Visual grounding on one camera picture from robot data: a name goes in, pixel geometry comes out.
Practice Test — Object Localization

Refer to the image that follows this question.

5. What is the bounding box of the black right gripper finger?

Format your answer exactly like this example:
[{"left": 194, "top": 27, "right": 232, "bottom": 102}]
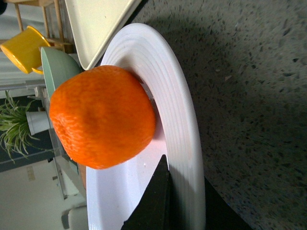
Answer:
[{"left": 122, "top": 155, "right": 172, "bottom": 230}]

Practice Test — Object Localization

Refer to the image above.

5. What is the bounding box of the white round plate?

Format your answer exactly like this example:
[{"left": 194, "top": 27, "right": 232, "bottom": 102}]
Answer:
[{"left": 86, "top": 23, "right": 206, "bottom": 230}]

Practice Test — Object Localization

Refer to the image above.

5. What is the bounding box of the orange fruit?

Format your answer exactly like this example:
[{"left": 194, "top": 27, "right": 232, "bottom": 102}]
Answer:
[{"left": 49, "top": 65, "right": 156, "bottom": 169}]

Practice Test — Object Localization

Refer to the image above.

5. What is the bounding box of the potted green plant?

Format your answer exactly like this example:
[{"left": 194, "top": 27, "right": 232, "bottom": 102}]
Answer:
[{"left": 0, "top": 90, "right": 54, "bottom": 164}]

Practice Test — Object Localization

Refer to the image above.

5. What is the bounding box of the green bowl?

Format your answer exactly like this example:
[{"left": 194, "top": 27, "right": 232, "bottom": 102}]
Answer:
[{"left": 41, "top": 47, "right": 82, "bottom": 99}]

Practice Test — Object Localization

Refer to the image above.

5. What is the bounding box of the wooden dish rack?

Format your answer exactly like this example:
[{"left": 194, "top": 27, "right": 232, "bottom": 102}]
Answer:
[{"left": 0, "top": 0, "right": 76, "bottom": 53}]

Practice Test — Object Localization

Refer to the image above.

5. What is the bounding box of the beige bear tray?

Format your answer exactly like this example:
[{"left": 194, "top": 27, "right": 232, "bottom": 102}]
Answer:
[{"left": 65, "top": 0, "right": 141, "bottom": 70}]

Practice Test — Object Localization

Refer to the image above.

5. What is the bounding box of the yellow mug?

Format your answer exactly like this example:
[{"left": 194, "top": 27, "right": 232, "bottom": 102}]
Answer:
[{"left": 0, "top": 26, "right": 51, "bottom": 74}]

